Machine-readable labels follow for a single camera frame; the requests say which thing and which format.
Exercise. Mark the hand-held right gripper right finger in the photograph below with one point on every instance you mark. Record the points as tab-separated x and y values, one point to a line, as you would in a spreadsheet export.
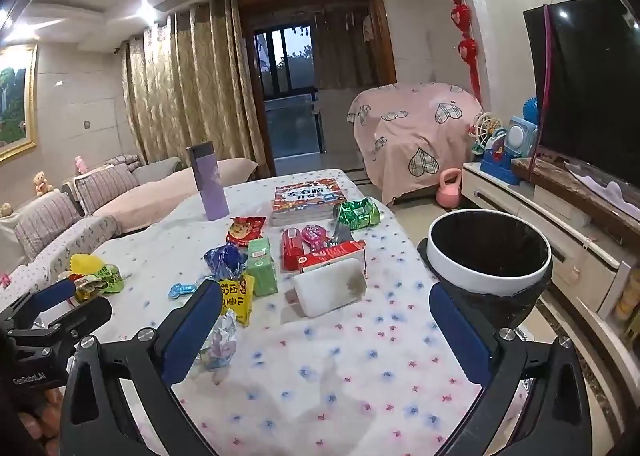
460	331

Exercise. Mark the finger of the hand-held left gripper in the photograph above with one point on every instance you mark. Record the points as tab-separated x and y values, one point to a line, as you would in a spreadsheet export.
52	293
75	318

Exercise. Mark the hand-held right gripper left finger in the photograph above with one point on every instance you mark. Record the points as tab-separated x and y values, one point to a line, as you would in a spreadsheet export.
195	331

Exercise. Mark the green and white snack packet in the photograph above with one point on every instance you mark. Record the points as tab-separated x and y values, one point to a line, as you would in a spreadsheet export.
105	282

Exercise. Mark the white bin with black bag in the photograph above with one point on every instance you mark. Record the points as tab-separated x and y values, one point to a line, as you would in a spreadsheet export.
480	281

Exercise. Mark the green drink carton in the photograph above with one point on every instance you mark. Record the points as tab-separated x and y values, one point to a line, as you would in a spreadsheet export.
262	268

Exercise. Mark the orange red snack packet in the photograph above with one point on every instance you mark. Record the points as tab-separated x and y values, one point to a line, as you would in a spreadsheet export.
245	231

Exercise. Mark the person's left hand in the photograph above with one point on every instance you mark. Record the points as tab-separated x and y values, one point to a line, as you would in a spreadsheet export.
42	416

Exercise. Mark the crumpled silver foil wrapper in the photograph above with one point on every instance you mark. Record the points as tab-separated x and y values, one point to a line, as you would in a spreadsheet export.
222	341

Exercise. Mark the blue small toy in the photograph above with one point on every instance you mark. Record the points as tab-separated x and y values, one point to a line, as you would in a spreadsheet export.
182	290

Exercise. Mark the yellow crumpled wrapper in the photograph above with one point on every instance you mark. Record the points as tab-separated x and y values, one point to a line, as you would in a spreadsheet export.
87	263

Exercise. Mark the yellow snack packet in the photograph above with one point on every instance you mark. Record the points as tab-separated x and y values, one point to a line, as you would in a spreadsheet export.
240	298

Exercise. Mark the striped pillow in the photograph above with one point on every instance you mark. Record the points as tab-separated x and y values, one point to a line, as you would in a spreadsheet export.
45	226
107	186

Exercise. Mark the blue snack bag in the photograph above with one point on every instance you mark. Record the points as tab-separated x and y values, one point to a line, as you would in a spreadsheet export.
225	261

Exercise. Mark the brown teddy bear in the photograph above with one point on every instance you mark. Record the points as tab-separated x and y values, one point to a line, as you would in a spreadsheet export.
42	183

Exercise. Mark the red plastic tube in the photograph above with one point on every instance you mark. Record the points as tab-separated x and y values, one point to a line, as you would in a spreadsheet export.
291	248

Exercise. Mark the pink plush doll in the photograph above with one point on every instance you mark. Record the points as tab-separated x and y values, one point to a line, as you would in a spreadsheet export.
80	164

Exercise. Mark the white foam block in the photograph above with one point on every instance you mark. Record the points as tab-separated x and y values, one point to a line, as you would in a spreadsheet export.
325	288

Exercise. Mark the pink kettlebell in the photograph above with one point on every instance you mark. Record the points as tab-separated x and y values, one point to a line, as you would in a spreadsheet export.
448	193

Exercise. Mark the white television cabinet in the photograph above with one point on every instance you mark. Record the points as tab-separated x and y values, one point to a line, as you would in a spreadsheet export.
550	221

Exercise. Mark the pink sofa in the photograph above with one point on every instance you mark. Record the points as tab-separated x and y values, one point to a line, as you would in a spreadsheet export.
160	191

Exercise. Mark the purple drink bottle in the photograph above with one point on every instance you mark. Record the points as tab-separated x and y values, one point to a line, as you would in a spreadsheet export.
210	180

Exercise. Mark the red and white box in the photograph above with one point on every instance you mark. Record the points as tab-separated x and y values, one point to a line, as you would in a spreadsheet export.
330	253

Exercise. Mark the pink toy hairbrush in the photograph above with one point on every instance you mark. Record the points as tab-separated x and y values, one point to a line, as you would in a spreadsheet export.
314	235

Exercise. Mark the green snack bag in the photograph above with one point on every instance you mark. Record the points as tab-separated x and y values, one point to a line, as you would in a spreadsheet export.
357	213

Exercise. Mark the yellow jar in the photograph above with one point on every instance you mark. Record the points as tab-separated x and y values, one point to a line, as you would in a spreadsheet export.
627	296

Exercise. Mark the blue toy machine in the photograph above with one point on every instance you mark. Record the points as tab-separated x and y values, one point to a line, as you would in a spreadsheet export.
510	145

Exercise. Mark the gold framed painting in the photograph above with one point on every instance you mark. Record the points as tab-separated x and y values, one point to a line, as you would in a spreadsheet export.
15	100

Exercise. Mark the white lace cloth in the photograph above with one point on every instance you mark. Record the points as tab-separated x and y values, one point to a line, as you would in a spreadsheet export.
595	183

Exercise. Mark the pink heart print cloth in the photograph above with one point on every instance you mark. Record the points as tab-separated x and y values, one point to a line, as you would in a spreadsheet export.
415	135

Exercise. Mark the toy ferris wheel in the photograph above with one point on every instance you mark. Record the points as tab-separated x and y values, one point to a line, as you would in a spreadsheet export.
485	128

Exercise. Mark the blue spiky ball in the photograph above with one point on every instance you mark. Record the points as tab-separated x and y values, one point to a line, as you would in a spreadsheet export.
530	110

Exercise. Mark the gold patterned curtain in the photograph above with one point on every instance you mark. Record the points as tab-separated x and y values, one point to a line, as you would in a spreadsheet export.
190	80

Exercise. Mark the glass balcony door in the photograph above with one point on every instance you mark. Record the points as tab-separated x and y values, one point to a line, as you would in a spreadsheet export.
290	85

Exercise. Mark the black television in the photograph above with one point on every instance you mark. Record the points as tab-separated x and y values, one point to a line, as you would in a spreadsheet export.
585	85

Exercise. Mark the pink ribbon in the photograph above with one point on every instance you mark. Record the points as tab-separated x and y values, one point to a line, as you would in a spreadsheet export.
548	35

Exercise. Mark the red hanging decoration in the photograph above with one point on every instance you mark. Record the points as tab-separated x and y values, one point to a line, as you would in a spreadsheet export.
460	15

